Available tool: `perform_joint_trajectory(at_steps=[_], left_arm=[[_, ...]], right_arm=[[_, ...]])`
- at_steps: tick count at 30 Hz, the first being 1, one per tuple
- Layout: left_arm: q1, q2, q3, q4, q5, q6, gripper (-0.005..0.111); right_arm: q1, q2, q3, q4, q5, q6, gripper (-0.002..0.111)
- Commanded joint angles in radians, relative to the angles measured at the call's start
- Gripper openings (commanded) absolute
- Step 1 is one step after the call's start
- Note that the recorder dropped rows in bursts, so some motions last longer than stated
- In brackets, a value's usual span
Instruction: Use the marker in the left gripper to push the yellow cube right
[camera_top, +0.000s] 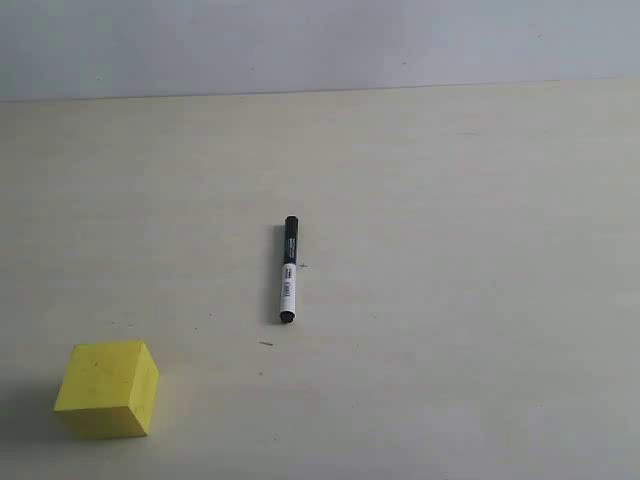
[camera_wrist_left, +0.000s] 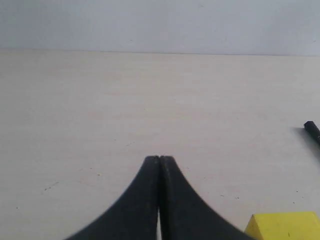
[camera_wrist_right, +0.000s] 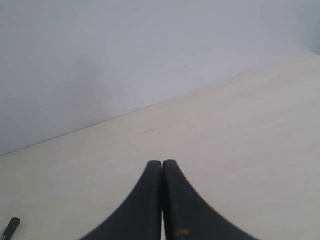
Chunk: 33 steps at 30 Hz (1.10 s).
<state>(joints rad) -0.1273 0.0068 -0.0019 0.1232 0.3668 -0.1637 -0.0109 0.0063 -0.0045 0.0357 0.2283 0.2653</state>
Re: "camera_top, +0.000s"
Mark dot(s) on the black and white whiteboard marker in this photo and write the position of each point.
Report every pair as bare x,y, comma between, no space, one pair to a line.
287,312

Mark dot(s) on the yellow foam cube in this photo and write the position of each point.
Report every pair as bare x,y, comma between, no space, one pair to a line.
108,390

